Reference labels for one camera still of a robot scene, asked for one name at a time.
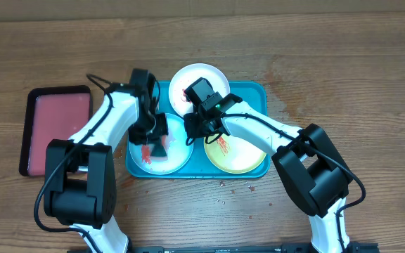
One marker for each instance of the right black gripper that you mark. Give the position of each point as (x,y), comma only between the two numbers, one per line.
(192,122)

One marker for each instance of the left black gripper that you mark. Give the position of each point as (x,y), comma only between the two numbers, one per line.
(161,128)

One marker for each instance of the green and pink sponge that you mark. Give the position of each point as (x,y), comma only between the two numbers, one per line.
(157,151)

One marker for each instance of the light blue plate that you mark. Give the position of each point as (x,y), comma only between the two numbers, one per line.
(142,164)

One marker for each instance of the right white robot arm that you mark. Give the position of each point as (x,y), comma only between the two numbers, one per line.
(311,169)

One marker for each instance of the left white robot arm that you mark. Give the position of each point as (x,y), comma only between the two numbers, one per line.
(79,192)

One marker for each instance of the teal plastic serving tray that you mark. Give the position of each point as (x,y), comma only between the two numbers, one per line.
(199,166)

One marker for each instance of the black tray with red liquid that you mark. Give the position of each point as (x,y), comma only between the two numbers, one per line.
(51,113)

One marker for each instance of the yellow-green plate with red stain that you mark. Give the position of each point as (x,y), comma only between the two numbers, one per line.
(233,155)

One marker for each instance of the white plate with red stain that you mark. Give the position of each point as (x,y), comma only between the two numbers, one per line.
(189,74)

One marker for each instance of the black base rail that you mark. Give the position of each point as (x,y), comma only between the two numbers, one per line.
(353,247)

